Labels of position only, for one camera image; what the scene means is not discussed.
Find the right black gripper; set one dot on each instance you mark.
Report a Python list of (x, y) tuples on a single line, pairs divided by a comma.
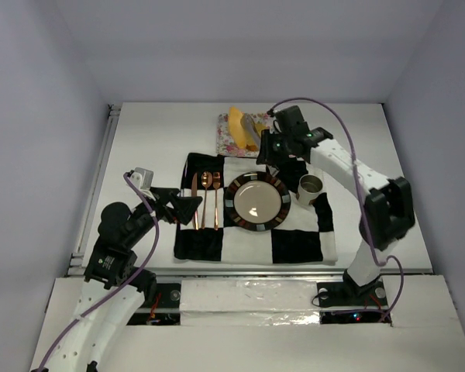
[(265, 151)]

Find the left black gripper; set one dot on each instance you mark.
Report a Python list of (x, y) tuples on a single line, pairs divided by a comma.
[(169, 203)]

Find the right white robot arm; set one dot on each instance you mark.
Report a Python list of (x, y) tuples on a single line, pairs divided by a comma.
[(386, 204)]

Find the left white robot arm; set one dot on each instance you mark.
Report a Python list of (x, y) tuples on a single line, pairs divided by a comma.
[(114, 287)]

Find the round brown bread piece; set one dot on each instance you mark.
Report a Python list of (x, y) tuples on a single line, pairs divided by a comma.
[(250, 145)]

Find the copper knife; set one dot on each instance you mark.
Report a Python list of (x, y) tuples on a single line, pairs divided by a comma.
[(194, 193)]

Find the copper spoon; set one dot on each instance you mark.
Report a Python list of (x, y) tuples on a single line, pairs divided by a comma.
[(206, 182)]

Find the metal cup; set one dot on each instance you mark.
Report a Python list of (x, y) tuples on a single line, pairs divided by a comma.
[(309, 188)]

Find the copper fork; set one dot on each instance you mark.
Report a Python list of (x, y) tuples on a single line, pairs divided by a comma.
[(216, 183)]

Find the floral rectangular tray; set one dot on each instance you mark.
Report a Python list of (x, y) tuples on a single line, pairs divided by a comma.
[(225, 144)]

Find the dark rimmed ceramic plate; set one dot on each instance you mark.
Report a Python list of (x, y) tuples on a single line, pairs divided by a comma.
[(256, 201)]

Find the black white checkered placemat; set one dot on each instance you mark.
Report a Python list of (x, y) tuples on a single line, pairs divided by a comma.
[(305, 237)]

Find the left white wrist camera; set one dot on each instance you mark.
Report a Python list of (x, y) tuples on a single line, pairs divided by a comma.
[(141, 179)]

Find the aluminium frame rail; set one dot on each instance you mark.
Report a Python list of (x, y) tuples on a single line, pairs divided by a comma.
[(75, 267)]

